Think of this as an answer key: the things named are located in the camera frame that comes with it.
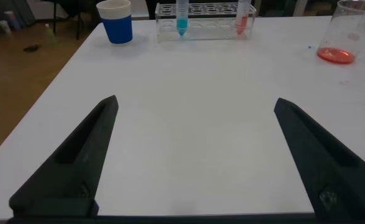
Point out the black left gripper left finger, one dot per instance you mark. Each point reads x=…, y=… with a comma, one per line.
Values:
x=76, y=161

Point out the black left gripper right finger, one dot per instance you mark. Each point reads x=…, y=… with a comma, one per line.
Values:
x=325, y=161

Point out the blue pigment test tube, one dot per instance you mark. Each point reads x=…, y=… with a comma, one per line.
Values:
x=182, y=25

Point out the clear glass beaker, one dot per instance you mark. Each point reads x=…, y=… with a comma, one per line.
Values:
x=337, y=56

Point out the red pigment test tube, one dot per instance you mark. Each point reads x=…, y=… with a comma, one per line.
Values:
x=241, y=24

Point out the clear acrylic test tube rack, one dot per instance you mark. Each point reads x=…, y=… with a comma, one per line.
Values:
x=207, y=31

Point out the black floor object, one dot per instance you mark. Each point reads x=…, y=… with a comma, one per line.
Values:
x=32, y=48

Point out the green plastic bottle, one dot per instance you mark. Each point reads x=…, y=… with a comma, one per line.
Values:
x=49, y=32

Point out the black four-leg chair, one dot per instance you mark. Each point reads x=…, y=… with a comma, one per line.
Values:
x=78, y=27

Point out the blue white paper cup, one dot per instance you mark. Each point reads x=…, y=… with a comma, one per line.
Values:
x=117, y=30

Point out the small white cup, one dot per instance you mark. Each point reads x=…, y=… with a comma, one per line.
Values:
x=5, y=27

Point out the pink tall cup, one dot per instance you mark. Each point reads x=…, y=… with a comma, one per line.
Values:
x=13, y=20

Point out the white drawer cabinet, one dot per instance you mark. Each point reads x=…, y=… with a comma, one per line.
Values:
x=42, y=9

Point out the grey metal locker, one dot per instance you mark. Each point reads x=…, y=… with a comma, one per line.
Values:
x=20, y=9

